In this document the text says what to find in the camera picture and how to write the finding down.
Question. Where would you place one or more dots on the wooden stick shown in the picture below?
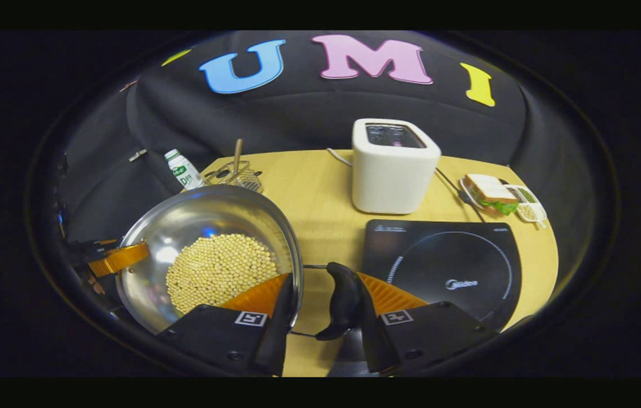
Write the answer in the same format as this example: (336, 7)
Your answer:
(238, 153)

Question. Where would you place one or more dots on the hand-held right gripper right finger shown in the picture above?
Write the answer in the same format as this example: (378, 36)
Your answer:
(374, 345)

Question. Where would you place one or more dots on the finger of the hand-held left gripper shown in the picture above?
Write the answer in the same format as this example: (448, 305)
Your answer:
(119, 258)

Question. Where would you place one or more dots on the sandwich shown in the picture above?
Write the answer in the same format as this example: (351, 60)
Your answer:
(490, 192)

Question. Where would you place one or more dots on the white drink bottle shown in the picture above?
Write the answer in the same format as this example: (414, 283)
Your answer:
(184, 170)

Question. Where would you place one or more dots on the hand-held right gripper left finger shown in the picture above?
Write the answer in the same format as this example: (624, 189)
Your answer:
(278, 334)

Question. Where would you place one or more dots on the pile of yellow soybeans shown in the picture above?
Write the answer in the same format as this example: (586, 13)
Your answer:
(218, 272)

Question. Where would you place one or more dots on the silver metal clip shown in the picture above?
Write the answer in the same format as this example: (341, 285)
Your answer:
(138, 154)

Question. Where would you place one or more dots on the white toaster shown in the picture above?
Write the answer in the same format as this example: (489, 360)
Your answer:
(391, 175)

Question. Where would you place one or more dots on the wooden clip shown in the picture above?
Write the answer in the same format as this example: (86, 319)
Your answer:
(128, 85)

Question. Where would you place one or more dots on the black induction cooktop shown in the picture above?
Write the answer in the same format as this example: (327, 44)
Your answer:
(445, 266)

